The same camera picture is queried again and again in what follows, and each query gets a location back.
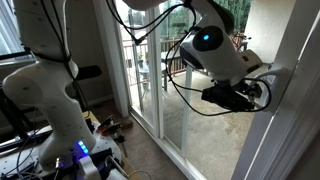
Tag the black padded bench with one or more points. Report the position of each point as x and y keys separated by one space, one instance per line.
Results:
x=86 y=71

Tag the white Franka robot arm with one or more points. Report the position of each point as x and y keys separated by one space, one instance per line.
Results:
x=50 y=100

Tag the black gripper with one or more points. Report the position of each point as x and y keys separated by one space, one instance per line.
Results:
x=238 y=98

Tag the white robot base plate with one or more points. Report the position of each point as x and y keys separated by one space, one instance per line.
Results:
x=20 y=160

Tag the white door frame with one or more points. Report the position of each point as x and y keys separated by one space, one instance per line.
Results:
x=115 y=66

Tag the green trees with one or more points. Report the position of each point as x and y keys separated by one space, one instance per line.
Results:
x=173 y=20

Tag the white control box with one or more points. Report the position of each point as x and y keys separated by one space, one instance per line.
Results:
x=88 y=166

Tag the white framed sliding glass door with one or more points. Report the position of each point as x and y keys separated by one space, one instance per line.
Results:
x=290 y=133

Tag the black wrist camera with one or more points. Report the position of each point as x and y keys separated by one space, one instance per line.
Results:
x=215 y=95

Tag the red bicycle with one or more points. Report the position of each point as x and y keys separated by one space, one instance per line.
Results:
x=238 y=40

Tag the white framed indoor window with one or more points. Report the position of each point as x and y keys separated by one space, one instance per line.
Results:
x=6 y=40

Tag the red black clamp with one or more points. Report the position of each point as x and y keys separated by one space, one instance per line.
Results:
x=116 y=133
x=106 y=121

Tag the wooden balcony railing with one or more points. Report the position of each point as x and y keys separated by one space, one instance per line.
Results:
x=173 y=43

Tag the fixed glass door panel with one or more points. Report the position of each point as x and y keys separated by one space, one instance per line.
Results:
x=155 y=83

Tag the small patio table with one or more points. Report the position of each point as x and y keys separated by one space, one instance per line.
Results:
x=145 y=71

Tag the brown floor item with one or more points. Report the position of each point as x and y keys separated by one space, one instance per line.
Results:
x=126 y=123

